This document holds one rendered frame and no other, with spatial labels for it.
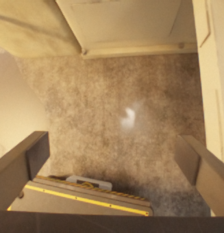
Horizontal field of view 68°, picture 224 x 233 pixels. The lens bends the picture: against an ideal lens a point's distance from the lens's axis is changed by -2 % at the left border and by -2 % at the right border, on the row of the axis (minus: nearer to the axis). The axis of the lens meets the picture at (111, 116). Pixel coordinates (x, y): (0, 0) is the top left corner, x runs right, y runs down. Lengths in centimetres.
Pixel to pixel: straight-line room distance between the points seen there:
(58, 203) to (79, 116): 56
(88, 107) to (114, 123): 21
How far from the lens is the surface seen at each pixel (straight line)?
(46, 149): 17
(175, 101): 116
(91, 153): 114
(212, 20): 53
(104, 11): 95
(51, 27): 109
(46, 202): 92
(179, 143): 16
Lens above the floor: 110
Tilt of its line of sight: 79 degrees down
